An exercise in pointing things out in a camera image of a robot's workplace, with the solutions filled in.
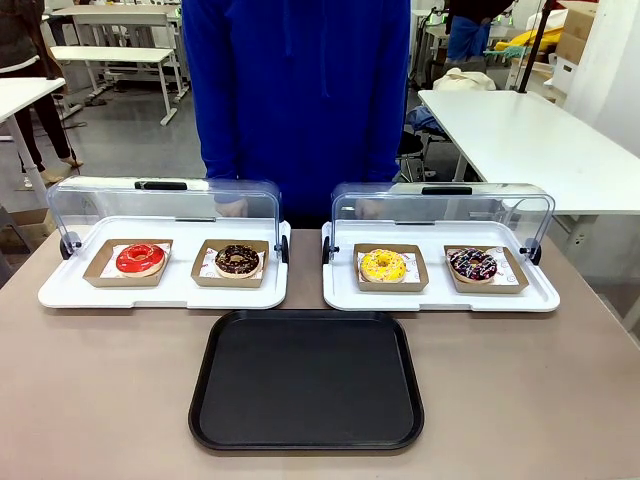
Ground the person's left hand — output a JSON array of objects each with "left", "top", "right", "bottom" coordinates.
[{"left": 354, "top": 197, "right": 385, "bottom": 220}]

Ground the person's right hand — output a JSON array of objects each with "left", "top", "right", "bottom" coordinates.
[{"left": 214, "top": 197, "right": 249, "bottom": 219}]

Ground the chocolate sprinkled donut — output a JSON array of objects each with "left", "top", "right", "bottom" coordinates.
[{"left": 213, "top": 243, "right": 263, "bottom": 280}]

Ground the yellow sprinkled donut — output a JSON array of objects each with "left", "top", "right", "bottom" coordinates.
[{"left": 359, "top": 248, "right": 407, "bottom": 285}]

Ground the brown cardboard donut tray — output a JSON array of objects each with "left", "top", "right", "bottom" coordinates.
[
  {"left": 82, "top": 238, "right": 174, "bottom": 289},
  {"left": 352, "top": 243, "right": 430, "bottom": 293},
  {"left": 190, "top": 239, "right": 270, "bottom": 289},
  {"left": 443, "top": 244, "right": 531, "bottom": 295}
]

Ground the red glazed donut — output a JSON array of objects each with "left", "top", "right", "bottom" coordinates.
[{"left": 115, "top": 242, "right": 166, "bottom": 279}]

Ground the white display tray base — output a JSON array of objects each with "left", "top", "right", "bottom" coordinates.
[
  {"left": 37, "top": 216, "right": 292, "bottom": 311},
  {"left": 322, "top": 219, "right": 561, "bottom": 314}
]

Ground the dark purple sprinkled donut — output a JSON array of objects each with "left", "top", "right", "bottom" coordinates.
[{"left": 448, "top": 246, "right": 499, "bottom": 284}]

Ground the black plastic serving tray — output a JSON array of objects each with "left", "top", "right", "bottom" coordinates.
[{"left": 188, "top": 309, "right": 426, "bottom": 455}]

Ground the clear roll-top display lid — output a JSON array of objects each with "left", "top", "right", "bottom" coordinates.
[
  {"left": 46, "top": 175, "right": 290, "bottom": 265},
  {"left": 322, "top": 181, "right": 557, "bottom": 266}
]

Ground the black office chair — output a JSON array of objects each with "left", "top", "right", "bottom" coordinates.
[{"left": 397, "top": 107, "right": 446, "bottom": 182}]

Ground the person in blue hoodie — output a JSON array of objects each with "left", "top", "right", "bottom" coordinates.
[{"left": 180, "top": 0, "right": 412, "bottom": 227}]

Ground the cream cloth bag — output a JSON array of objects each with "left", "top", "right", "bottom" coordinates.
[{"left": 432, "top": 66, "right": 498, "bottom": 92}]

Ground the large white table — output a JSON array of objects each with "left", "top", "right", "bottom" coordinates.
[{"left": 416, "top": 88, "right": 640, "bottom": 217}]

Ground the white desk with legs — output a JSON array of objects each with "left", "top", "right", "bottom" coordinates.
[
  {"left": 48, "top": 45, "right": 191, "bottom": 127},
  {"left": 0, "top": 76, "right": 68, "bottom": 209}
]

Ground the person in blue apron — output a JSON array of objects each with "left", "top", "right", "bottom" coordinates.
[{"left": 444, "top": 0, "right": 516, "bottom": 64}]

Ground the black pole stand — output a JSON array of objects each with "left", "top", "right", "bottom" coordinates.
[{"left": 515, "top": 0, "right": 554, "bottom": 95}]

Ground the yellow cloth pile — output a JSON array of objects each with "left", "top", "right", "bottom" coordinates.
[{"left": 507, "top": 27, "right": 569, "bottom": 59}]

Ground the person in dark clothes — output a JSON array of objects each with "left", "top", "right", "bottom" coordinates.
[{"left": 0, "top": 0, "right": 85, "bottom": 184}]

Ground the brown cardboard box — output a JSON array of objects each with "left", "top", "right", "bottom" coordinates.
[{"left": 554, "top": 4, "right": 599, "bottom": 65}]

